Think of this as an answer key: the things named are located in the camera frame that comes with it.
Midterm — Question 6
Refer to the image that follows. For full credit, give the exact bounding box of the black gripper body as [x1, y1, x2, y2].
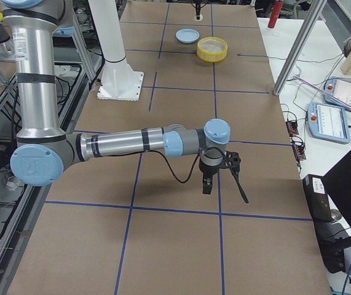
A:
[193, 0, 202, 7]
[199, 159, 220, 179]

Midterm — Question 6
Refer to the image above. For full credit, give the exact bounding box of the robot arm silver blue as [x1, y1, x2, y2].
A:
[2, 1, 240, 194]

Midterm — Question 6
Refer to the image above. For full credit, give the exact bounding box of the yellow bamboo steamer basket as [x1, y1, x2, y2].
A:
[197, 36, 228, 63]

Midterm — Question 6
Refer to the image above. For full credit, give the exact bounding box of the light blue plate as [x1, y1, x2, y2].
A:
[175, 28, 200, 44]

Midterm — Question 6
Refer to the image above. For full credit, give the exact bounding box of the red cylinder bottle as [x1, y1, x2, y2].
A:
[267, 0, 283, 28]

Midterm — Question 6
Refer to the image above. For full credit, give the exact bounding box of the orange black connector board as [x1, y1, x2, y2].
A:
[285, 120, 299, 136]

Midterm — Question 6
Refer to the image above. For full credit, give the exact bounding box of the black desktop computer box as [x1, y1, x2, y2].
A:
[302, 175, 342, 222]

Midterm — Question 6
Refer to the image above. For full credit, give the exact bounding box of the near teach pendant tablet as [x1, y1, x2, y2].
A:
[307, 102, 351, 144]

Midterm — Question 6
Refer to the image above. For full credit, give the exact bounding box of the teach pendant tablet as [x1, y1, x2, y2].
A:
[307, 102, 351, 144]
[324, 77, 351, 105]

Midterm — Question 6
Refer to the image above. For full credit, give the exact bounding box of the far teach pendant tablet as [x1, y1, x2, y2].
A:
[324, 77, 351, 105]

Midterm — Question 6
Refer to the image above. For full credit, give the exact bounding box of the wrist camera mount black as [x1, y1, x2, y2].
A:
[219, 151, 241, 174]

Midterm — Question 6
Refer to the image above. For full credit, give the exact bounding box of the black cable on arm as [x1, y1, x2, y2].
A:
[146, 146, 250, 204]

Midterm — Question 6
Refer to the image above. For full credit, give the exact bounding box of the white pedestal column base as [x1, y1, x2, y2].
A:
[89, 0, 144, 101]

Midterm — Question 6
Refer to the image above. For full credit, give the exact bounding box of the aluminium frame post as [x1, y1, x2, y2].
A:
[273, 0, 327, 96]

